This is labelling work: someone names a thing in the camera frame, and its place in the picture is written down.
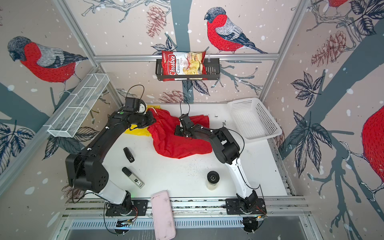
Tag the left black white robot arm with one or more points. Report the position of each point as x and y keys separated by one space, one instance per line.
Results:
x=85 y=170

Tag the white plastic basket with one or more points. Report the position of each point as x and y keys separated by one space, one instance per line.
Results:
x=253 y=120

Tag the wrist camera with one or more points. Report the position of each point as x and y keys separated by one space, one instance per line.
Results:
x=186 y=122
x=135 y=105

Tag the grey white remote device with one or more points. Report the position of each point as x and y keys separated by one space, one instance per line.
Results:
x=139 y=183

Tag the black wall shelf basket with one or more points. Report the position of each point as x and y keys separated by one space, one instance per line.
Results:
x=212 y=66

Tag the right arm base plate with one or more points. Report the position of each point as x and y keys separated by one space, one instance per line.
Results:
x=233 y=207

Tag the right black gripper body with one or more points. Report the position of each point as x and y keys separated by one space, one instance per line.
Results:
x=180 y=131

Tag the jar with black lid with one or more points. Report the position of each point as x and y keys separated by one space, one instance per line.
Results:
x=213 y=179

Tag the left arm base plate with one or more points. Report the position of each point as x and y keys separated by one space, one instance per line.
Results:
x=141 y=207

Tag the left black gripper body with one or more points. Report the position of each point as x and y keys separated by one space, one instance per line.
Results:
x=144 y=120

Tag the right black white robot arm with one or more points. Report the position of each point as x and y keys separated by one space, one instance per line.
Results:
x=227 y=151

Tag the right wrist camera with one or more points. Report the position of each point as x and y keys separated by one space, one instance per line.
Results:
x=186 y=122

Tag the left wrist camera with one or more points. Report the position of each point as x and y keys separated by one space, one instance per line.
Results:
x=135 y=105

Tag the pink silicone case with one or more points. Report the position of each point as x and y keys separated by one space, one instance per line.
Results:
x=163 y=218

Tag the white wire wall basket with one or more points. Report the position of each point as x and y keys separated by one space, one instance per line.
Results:
x=80 y=104

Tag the yellow shorts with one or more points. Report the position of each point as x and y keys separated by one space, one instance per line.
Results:
x=143 y=132

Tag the red cassava chips bag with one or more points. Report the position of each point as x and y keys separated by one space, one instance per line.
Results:
x=182 y=64

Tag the red shorts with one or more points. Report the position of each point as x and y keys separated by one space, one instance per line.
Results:
x=167 y=144

